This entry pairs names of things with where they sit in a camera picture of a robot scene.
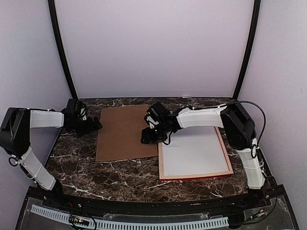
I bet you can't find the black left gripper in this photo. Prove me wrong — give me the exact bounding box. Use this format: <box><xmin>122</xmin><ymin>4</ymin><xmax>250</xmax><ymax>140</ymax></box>
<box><xmin>70</xmin><ymin>116</ymin><xmax>102</xmax><ymax>138</ymax></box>

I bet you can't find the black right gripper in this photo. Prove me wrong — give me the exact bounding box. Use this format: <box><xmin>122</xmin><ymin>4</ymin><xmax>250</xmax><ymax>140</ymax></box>
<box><xmin>142</xmin><ymin>121</ymin><xmax>169</xmax><ymax>144</ymax></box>

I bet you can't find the white backing sheet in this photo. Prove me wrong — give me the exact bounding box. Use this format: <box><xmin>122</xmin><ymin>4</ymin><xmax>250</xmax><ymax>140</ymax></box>
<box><xmin>162</xmin><ymin>126</ymin><xmax>228</xmax><ymax>177</ymax></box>

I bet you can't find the red wooden picture frame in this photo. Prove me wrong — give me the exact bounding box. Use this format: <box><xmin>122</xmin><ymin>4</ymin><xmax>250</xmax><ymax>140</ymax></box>
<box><xmin>157</xmin><ymin>126</ymin><xmax>235</xmax><ymax>182</ymax></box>

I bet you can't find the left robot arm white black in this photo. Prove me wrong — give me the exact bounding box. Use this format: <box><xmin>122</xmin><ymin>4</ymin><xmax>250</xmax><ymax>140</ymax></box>
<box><xmin>0</xmin><ymin>107</ymin><xmax>102</xmax><ymax>191</ymax></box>

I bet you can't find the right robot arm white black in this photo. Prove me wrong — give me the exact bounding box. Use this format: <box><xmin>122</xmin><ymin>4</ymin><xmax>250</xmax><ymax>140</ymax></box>
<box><xmin>141</xmin><ymin>100</ymin><xmax>265</xmax><ymax>208</ymax></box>

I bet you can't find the brown cardboard backing board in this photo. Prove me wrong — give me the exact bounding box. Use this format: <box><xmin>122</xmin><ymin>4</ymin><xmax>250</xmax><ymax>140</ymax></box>
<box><xmin>95</xmin><ymin>104</ymin><xmax>158</xmax><ymax>162</ymax></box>

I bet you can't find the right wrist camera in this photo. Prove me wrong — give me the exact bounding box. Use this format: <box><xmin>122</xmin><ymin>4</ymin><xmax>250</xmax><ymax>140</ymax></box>
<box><xmin>147</xmin><ymin>102</ymin><xmax>170</xmax><ymax>122</ymax></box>

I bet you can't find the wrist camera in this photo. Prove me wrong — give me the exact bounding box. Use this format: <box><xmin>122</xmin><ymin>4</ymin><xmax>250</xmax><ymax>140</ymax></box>
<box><xmin>64</xmin><ymin>99</ymin><xmax>87</xmax><ymax>118</ymax></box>
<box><xmin>147</xmin><ymin>102</ymin><xmax>170</xmax><ymax>122</ymax></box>

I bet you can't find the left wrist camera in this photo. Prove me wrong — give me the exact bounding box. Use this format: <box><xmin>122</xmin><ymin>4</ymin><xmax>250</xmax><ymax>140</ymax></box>
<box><xmin>64</xmin><ymin>99</ymin><xmax>87</xmax><ymax>118</ymax></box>

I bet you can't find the black enclosure frame post left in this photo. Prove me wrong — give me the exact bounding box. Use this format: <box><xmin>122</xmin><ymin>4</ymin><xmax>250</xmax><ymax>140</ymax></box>
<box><xmin>47</xmin><ymin>0</ymin><xmax>78</xmax><ymax>99</ymax></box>

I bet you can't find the black enclosure frame post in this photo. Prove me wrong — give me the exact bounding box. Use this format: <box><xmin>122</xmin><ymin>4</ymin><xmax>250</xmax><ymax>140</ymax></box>
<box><xmin>232</xmin><ymin>0</ymin><xmax>261</xmax><ymax>99</ymax></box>
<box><xmin>47</xmin><ymin>0</ymin><xmax>78</xmax><ymax>99</ymax></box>

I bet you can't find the black front rail base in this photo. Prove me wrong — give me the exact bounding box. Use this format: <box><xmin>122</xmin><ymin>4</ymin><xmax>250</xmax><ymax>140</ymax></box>
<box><xmin>15</xmin><ymin>185</ymin><xmax>298</xmax><ymax>230</ymax></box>

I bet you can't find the black enclosure frame post right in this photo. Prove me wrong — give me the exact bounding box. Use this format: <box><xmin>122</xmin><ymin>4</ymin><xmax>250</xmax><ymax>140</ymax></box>
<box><xmin>232</xmin><ymin>0</ymin><xmax>261</xmax><ymax>99</ymax></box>

